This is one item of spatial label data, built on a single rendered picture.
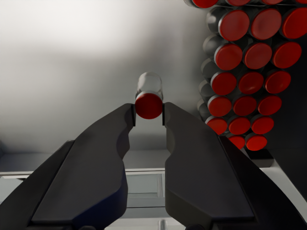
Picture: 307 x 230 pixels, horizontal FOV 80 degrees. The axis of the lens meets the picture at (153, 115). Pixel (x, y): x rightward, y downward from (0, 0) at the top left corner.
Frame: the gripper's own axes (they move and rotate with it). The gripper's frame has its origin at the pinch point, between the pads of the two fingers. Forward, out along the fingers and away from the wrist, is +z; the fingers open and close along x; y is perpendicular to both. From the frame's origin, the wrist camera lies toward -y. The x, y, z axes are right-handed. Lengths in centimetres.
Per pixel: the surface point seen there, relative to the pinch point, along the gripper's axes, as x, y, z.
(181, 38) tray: 3.2, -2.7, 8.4
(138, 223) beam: -11, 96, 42
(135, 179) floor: -20, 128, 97
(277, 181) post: 15.9, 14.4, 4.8
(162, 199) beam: 2, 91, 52
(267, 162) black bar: 15.0, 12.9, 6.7
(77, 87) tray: -8.3, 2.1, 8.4
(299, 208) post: 15.9, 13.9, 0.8
